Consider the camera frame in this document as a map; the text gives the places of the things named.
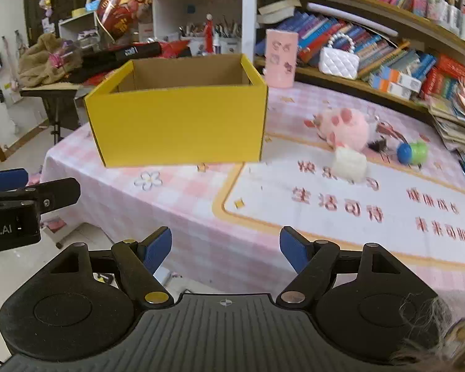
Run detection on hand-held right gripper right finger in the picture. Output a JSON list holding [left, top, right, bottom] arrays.
[[275, 227, 414, 312]]

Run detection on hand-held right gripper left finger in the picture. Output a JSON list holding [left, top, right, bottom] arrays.
[[42, 227, 175, 311]]

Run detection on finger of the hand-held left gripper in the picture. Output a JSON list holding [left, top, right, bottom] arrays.
[[0, 168, 29, 193], [0, 177, 81, 218]]

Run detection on small white staple box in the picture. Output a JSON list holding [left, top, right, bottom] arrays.
[[330, 145, 367, 182]]

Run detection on yellow cardboard box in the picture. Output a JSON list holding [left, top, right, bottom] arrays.
[[84, 54, 269, 168]]

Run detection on pink plush toy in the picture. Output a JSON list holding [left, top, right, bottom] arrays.
[[304, 108, 370, 152]]

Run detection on blue green ball toy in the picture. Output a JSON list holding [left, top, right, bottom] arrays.
[[396, 141, 428, 164]]

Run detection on pink checkered printed tablecloth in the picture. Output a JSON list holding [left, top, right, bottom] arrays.
[[41, 79, 465, 299]]

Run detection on dark side table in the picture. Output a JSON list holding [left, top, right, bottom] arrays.
[[19, 81, 90, 144]]

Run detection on brown fuzzy cloth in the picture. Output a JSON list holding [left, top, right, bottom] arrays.
[[17, 33, 86, 88]]

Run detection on black long pouch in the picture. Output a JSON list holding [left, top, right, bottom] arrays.
[[81, 42, 161, 66]]

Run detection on fuzzy beige sleeve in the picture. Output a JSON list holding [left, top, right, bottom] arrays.
[[391, 294, 465, 372]]

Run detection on orange white carton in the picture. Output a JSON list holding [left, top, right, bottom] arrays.
[[378, 66, 423, 91], [368, 74, 413, 99]]

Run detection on pink cylinder container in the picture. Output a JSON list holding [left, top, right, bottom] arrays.
[[264, 29, 299, 88]]

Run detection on stack of magazines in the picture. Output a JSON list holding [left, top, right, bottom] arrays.
[[426, 93, 465, 152]]

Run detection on red gold foil balloon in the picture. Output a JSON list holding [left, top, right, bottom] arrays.
[[97, 0, 153, 41]]

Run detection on white shelf unit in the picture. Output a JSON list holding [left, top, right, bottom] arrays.
[[58, 0, 243, 55]]

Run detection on pen holder with pens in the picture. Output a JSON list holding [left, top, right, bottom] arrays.
[[178, 15, 243, 53]]

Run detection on red white figurine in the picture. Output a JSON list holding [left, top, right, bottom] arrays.
[[203, 13, 215, 55]]

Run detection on red book set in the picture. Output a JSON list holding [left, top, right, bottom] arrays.
[[422, 54, 465, 101]]

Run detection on white rolled paper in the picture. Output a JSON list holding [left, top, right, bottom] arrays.
[[308, 2, 398, 35]]

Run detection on stack of worn books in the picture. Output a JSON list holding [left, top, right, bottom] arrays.
[[258, 0, 303, 24]]

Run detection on white quilted pearl-handle handbag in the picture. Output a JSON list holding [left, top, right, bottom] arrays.
[[318, 33, 360, 81]]

